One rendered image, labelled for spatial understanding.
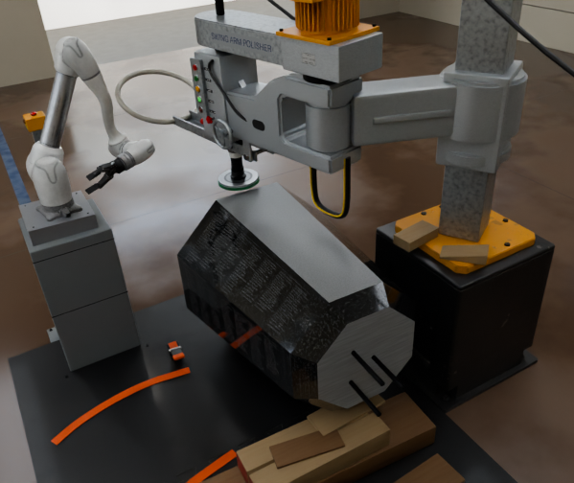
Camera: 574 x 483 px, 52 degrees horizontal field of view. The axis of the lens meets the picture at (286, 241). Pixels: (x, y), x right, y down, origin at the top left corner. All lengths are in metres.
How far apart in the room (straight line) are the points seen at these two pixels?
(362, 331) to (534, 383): 1.25
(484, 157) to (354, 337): 0.93
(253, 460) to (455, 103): 1.68
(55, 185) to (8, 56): 5.98
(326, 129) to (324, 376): 0.98
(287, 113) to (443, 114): 0.64
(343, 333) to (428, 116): 0.93
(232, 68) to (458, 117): 1.03
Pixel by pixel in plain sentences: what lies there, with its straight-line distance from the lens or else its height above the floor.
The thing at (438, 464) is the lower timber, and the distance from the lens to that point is 2.74.
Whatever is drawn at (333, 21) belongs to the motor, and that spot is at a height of 1.81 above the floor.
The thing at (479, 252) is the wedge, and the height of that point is 0.82.
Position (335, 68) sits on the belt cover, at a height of 1.67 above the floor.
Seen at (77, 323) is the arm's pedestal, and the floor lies 0.31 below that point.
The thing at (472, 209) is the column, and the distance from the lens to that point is 2.76.
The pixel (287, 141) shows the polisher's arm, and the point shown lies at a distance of 2.56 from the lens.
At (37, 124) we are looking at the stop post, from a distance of 3.97.
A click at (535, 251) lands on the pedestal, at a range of 2.92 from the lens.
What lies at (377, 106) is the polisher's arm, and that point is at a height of 1.47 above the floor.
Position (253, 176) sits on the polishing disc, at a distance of 3.09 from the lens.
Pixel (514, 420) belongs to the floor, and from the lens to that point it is 3.12.
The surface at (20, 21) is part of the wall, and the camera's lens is 8.88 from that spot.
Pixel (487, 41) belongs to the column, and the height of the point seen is 1.68.
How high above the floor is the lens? 2.28
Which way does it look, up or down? 33 degrees down
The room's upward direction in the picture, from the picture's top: 4 degrees counter-clockwise
